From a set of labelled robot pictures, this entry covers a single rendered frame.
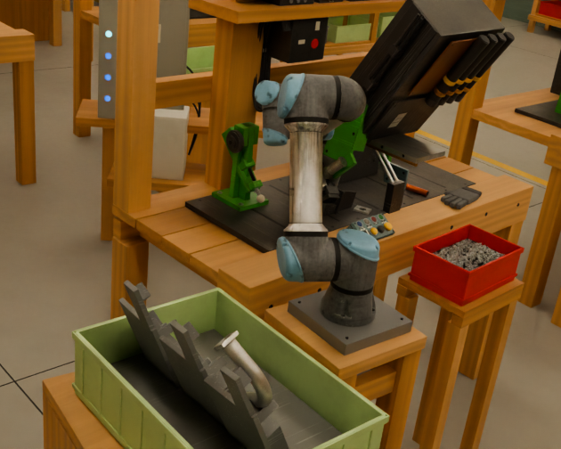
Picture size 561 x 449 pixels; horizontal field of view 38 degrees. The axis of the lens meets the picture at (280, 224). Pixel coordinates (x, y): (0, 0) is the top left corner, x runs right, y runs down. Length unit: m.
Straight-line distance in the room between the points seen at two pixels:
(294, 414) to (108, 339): 0.47
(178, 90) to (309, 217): 0.86
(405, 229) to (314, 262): 0.74
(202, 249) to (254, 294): 0.29
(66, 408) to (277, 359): 0.50
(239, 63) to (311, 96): 0.73
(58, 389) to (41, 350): 1.55
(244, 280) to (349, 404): 0.61
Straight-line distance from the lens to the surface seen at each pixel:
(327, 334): 2.18
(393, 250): 2.74
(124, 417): 1.85
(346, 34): 8.46
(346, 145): 2.77
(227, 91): 2.81
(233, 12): 2.61
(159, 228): 2.63
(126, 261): 2.79
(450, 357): 2.66
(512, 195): 3.28
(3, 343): 3.67
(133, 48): 2.53
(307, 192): 2.11
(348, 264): 2.12
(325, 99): 2.13
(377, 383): 2.28
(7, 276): 4.16
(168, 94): 2.77
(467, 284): 2.55
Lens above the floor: 2.03
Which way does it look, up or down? 25 degrees down
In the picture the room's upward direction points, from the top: 7 degrees clockwise
